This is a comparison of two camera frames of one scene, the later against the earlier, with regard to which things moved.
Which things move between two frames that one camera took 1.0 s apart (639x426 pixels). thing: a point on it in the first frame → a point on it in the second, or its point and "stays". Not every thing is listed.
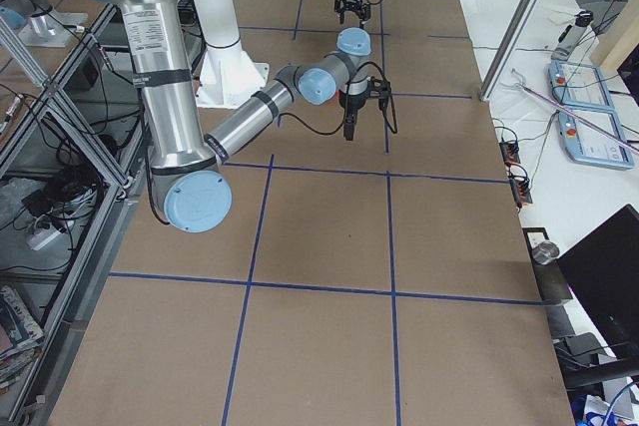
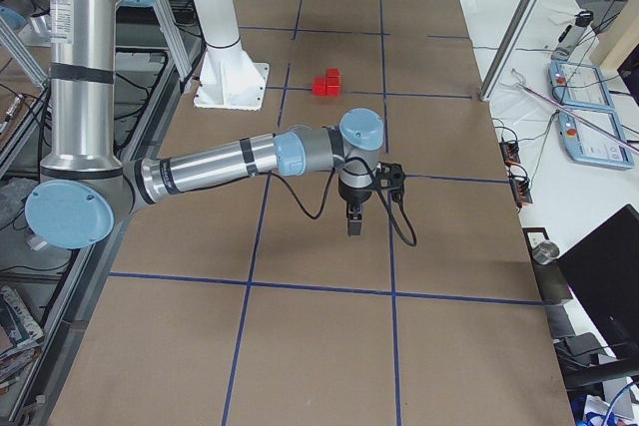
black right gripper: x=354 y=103 → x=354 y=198
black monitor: x=603 y=269 stays
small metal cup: x=545 y=252 stays
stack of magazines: x=21 y=338 stays
